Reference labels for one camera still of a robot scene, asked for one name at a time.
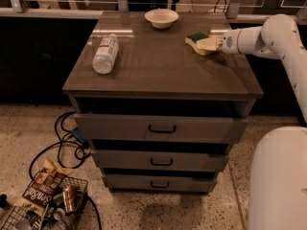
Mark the grey drawer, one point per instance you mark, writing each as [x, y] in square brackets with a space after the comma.
[156, 160]
[159, 183]
[161, 128]

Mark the white paper bowl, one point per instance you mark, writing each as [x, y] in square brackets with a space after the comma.
[161, 18]

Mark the black wire basket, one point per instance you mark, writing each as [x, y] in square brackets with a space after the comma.
[54, 217]

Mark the brown snack bag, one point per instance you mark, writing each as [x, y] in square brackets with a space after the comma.
[41, 190]

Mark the blue power plug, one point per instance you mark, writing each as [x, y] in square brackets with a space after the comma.
[77, 134]

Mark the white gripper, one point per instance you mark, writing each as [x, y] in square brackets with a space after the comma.
[228, 42]

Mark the metal railing frame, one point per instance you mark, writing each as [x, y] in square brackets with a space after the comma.
[128, 4]

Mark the clear plastic water bottle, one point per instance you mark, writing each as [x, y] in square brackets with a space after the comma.
[106, 54]

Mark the green yellow sponge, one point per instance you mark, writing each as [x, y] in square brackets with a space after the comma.
[201, 43]

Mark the middle grey drawer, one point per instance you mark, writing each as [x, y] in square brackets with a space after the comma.
[156, 160]

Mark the bottom grey drawer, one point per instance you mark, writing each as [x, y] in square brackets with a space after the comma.
[159, 183]

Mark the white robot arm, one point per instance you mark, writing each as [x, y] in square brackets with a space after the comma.
[278, 174]

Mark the top grey drawer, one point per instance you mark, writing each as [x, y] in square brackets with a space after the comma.
[161, 128]

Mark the copper drink can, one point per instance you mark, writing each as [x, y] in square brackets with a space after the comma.
[69, 199]

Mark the grey drawer cabinet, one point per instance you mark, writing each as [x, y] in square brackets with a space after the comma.
[156, 74]

